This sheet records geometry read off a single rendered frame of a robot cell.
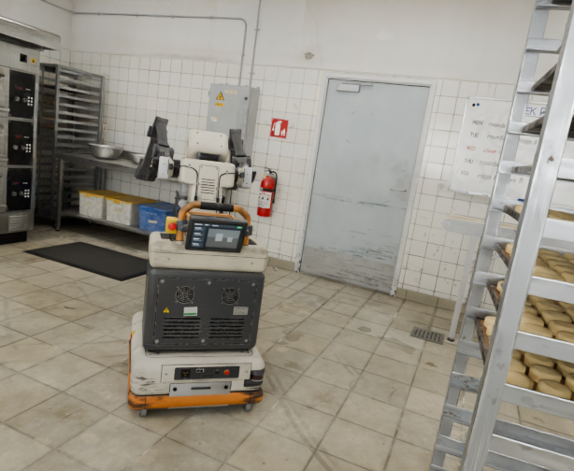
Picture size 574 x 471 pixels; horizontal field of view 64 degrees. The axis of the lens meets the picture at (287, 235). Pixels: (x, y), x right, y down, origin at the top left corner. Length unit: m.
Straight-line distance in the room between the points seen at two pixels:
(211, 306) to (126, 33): 4.53
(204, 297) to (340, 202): 2.81
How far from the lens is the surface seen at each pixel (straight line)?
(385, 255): 4.67
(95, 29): 6.54
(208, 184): 2.39
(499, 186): 1.19
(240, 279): 2.16
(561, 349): 0.83
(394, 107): 4.64
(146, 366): 2.19
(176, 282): 2.12
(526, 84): 1.21
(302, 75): 4.92
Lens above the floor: 1.29
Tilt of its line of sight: 11 degrees down
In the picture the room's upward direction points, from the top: 8 degrees clockwise
